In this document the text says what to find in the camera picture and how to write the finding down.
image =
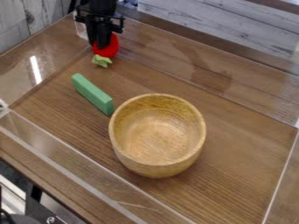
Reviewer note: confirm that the green rectangular block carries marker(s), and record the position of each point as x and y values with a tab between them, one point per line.
94	94

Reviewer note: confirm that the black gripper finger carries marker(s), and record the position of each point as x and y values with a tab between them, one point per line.
104	33
91	29

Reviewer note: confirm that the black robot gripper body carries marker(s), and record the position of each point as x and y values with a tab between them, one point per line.
99	15

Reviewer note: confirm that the wooden bowl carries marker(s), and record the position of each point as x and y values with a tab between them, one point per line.
158	133

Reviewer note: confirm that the clear acrylic tray walls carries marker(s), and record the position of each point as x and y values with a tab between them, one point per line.
54	134

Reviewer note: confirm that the red plush strawberry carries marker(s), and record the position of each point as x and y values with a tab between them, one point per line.
103	55

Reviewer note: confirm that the black metal table frame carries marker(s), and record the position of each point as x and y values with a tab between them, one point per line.
27	203

